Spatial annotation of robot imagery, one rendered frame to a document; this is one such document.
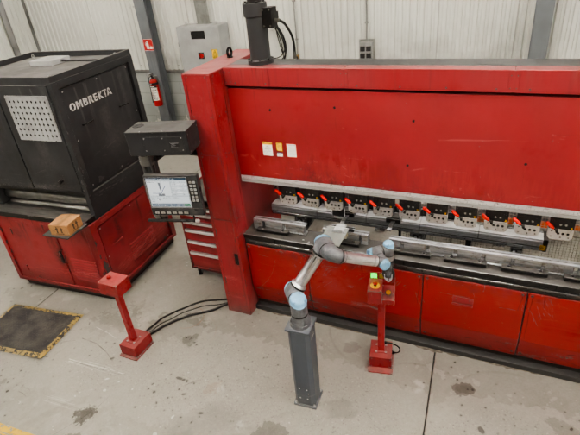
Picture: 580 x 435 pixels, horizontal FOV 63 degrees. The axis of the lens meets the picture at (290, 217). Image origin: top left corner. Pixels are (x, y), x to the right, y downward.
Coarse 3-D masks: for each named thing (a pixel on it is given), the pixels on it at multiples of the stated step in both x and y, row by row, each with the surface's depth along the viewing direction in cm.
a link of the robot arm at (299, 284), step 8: (320, 240) 317; (328, 240) 315; (312, 248) 322; (320, 248) 313; (312, 256) 321; (320, 256) 318; (312, 264) 321; (304, 272) 324; (312, 272) 324; (296, 280) 328; (304, 280) 326; (288, 288) 330; (296, 288) 326; (304, 288) 329; (288, 296) 326
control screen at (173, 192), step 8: (152, 184) 373; (160, 184) 372; (168, 184) 371; (176, 184) 370; (184, 184) 368; (152, 192) 378; (160, 192) 376; (168, 192) 375; (176, 192) 374; (184, 192) 372; (152, 200) 381; (168, 200) 379; (176, 200) 377; (184, 200) 376
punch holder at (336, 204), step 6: (330, 192) 376; (336, 192) 373; (342, 192) 372; (330, 198) 378; (336, 198) 376; (342, 198) 374; (330, 204) 381; (336, 204) 378; (342, 204) 376; (336, 210) 381
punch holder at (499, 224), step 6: (486, 210) 330; (492, 210) 328; (492, 216) 330; (498, 216) 329; (504, 216) 327; (486, 222) 334; (498, 222) 331; (504, 222) 329; (486, 228) 336; (492, 228) 335; (498, 228) 333; (504, 228) 331
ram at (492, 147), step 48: (240, 96) 365; (288, 96) 349; (336, 96) 334; (384, 96) 320; (432, 96) 307; (480, 96) 295; (528, 96) 284; (576, 96) 276; (240, 144) 388; (336, 144) 352; (384, 144) 337; (432, 144) 323; (480, 144) 310; (528, 144) 298; (576, 144) 287; (432, 192) 340; (480, 192) 326; (528, 192) 313; (576, 192) 300
